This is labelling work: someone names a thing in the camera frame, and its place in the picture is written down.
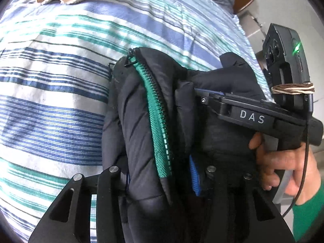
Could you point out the person's right forearm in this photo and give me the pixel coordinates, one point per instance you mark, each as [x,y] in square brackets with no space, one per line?
[310,212]

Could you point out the blue green striped bed sheet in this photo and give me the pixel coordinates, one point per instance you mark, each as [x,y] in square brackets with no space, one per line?
[55,81]

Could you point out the beige twine band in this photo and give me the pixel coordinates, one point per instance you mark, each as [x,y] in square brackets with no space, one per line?
[293,88]

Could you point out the person's right hand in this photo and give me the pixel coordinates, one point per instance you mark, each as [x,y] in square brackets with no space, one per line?
[281,164]

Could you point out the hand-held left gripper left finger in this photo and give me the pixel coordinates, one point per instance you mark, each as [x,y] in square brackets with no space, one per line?
[108,195]

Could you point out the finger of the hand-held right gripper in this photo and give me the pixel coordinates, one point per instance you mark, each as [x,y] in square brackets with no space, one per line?
[214,100]

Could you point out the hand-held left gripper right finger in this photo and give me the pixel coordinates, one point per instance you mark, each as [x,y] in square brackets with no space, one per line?
[194,179]

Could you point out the black puffer jacket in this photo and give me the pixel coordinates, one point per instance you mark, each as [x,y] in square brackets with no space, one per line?
[141,121]

